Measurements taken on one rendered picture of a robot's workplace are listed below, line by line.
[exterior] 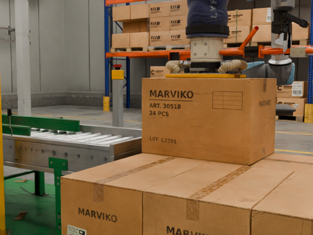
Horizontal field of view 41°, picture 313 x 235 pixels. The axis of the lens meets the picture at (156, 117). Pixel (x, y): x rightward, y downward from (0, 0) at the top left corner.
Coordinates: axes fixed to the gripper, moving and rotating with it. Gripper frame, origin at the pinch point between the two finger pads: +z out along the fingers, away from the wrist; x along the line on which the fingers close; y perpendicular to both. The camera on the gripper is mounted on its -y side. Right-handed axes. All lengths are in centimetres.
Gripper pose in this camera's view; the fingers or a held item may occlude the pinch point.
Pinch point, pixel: (288, 51)
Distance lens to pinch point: 209.5
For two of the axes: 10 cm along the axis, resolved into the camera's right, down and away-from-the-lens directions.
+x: -5.0, 0.8, -8.6
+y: -8.6, -0.5, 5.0
